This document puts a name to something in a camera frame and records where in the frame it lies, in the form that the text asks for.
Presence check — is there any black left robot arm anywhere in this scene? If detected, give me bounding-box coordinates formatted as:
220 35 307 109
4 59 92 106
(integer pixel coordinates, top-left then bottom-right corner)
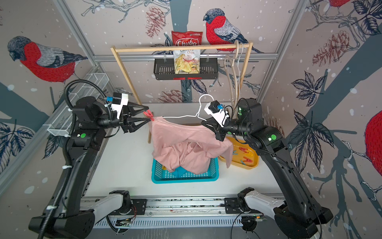
28 80 150 239

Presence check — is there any pink-grey t-shirt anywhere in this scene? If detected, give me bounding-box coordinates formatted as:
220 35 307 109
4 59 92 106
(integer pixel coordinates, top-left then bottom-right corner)
149 117 234 175

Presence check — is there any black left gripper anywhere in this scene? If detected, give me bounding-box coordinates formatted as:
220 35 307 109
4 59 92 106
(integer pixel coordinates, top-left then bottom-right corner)
95 102 150 134

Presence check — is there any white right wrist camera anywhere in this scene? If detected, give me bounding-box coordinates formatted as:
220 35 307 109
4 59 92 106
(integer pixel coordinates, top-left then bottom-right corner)
204 101 229 127

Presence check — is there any teal plastic laundry basket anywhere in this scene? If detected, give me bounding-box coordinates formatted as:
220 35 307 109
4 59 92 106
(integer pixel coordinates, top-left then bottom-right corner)
151 158 219 184

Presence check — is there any wooden ring hanger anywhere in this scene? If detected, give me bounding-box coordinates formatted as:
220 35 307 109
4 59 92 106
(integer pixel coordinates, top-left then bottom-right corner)
224 55 238 107

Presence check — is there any white wire wall shelf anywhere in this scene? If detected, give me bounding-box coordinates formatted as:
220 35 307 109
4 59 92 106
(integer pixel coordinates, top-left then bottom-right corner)
47 72 110 137

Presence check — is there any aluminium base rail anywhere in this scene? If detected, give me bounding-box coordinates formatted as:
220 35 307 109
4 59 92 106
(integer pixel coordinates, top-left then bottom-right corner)
61 194 311 231

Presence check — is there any yellow plastic tray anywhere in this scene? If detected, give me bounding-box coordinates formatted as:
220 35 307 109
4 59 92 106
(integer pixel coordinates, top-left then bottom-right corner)
226 136 260 170

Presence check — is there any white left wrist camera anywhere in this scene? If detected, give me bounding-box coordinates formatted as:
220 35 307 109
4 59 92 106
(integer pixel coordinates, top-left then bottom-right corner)
106 92 129 119

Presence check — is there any teal t-shirt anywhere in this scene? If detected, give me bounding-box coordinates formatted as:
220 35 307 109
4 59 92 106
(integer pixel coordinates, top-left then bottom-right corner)
172 167 190 178

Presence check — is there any white wire hanger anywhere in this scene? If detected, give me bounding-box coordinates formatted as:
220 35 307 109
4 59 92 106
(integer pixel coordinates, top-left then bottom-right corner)
234 40 244 101

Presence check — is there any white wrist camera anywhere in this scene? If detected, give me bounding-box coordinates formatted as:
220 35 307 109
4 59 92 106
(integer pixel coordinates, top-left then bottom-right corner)
204 101 229 127
106 92 129 119

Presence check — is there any white hanger of pink shirt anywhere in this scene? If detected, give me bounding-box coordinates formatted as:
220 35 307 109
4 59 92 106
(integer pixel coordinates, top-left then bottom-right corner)
162 94 215 121

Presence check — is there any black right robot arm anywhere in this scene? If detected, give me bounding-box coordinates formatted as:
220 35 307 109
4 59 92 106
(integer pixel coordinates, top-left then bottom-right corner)
202 98 333 239

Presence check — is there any black wall basket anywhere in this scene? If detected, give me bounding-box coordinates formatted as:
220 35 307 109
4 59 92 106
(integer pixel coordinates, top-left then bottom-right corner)
154 58 218 80

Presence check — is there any wooden clothes rack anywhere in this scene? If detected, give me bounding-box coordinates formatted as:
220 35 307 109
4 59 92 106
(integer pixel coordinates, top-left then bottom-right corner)
110 41 254 144

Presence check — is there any red Chuba chips bag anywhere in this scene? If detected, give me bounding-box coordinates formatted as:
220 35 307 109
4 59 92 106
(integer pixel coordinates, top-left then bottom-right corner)
172 31 203 74

